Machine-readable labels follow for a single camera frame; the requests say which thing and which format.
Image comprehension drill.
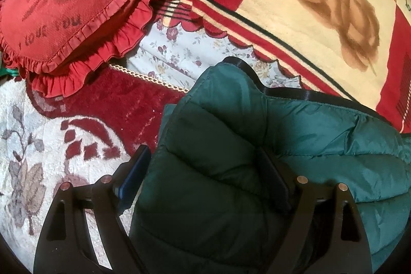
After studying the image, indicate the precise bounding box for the green quilted puffer jacket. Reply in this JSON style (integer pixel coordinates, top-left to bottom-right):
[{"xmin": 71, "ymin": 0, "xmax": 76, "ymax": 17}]
[{"xmin": 130, "ymin": 57, "xmax": 410, "ymax": 273}]

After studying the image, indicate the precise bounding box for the floral white red bedspread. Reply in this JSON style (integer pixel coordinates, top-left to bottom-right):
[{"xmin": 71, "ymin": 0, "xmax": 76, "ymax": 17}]
[{"xmin": 1, "ymin": 65, "xmax": 185, "ymax": 270}]

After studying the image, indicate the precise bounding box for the red cream rose blanket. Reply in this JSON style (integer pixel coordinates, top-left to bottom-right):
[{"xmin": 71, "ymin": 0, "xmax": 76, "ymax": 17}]
[{"xmin": 158, "ymin": 0, "xmax": 410, "ymax": 134}]

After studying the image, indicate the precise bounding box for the red heart ruffled pillow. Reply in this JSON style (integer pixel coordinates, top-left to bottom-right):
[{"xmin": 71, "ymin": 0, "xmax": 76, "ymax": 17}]
[{"xmin": 1, "ymin": 0, "xmax": 153, "ymax": 97}]

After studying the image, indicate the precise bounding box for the small floral white sheet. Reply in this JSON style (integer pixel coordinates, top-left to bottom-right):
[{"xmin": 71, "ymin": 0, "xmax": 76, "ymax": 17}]
[{"xmin": 125, "ymin": 20, "xmax": 301, "ymax": 90}]

